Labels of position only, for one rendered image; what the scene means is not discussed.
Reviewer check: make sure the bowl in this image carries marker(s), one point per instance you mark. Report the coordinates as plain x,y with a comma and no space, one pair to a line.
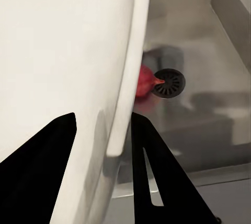
81,56

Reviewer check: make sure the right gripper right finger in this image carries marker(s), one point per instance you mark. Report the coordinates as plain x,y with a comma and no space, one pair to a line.
182,202

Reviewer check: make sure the vidalia onion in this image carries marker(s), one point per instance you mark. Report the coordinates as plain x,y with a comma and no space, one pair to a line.
146,82

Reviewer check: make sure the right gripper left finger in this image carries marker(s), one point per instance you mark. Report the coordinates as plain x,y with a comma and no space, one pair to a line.
31,177

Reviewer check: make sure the drop in sink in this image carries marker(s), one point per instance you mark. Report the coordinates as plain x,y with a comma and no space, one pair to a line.
202,49

